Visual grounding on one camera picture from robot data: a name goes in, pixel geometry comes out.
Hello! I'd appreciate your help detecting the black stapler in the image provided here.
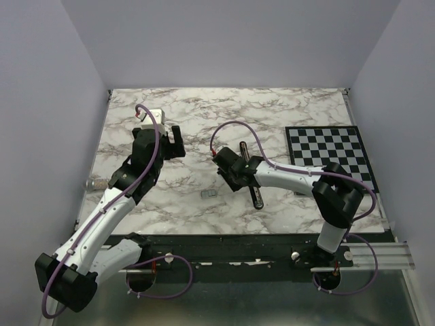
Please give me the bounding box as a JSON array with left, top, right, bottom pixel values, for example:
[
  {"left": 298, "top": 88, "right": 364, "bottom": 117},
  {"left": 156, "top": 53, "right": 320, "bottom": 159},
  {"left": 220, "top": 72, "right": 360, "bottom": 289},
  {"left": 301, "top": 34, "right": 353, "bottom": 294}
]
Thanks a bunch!
[{"left": 239, "top": 141, "right": 265, "bottom": 209}]

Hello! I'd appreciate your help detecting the staple tray with staples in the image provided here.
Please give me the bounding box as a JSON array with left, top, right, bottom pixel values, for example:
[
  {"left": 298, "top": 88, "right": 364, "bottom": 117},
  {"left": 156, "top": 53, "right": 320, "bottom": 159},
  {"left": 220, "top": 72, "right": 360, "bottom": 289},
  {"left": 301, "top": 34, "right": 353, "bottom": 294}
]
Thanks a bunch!
[{"left": 200, "top": 189, "right": 217, "bottom": 199}]

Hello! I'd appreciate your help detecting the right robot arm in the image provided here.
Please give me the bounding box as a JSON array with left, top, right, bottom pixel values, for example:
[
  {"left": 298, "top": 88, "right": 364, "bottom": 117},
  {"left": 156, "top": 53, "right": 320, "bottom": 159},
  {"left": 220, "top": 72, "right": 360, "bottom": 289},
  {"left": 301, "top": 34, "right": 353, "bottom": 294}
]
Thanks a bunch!
[{"left": 213, "top": 147, "right": 364, "bottom": 266}]

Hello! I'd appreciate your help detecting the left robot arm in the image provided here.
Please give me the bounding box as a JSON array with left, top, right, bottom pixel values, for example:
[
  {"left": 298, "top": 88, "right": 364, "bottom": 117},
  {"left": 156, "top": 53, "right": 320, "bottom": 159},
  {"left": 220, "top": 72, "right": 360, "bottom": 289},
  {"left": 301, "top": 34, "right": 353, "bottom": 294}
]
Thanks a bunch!
[{"left": 35, "top": 126, "right": 186, "bottom": 318}]

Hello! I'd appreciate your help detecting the glitter tube with black cap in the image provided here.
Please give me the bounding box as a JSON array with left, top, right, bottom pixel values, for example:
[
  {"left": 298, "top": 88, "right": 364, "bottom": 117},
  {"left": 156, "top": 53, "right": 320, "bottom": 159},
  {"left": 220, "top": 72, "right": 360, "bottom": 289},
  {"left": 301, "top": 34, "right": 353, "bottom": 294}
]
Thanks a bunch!
[{"left": 85, "top": 178, "right": 108, "bottom": 192}]

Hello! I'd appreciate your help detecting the black and white chessboard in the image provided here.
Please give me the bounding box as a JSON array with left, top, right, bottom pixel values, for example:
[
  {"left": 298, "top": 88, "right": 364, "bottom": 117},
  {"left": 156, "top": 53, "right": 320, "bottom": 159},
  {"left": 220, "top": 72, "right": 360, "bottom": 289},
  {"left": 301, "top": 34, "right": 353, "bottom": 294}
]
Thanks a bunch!
[{"left": 285, "top": 126, "right": 379, "bottom": 194}]

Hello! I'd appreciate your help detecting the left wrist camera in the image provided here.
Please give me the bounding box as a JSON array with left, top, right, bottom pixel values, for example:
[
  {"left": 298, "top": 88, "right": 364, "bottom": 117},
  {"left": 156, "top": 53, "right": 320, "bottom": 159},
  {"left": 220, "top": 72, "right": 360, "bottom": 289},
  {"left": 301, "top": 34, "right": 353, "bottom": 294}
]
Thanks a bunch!
[{"left": 135, "top": 109, "right": 167, "bottom": 135}]

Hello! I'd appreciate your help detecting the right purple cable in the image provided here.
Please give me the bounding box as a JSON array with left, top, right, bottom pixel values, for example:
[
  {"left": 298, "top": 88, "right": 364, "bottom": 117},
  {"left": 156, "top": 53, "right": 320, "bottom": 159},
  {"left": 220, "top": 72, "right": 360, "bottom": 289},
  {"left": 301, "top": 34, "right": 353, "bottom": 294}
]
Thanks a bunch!
[{"left": 209, "top": 121, "right": 380, "bottom": 295}]

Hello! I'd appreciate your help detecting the aluminium frame rail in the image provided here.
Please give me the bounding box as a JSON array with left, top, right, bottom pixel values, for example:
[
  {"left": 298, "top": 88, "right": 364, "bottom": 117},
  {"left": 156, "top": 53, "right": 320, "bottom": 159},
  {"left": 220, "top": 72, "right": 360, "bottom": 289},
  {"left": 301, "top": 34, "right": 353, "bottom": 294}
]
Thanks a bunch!
[{"left": 311, "top": 241, "right": 421, "bottom": 326}]

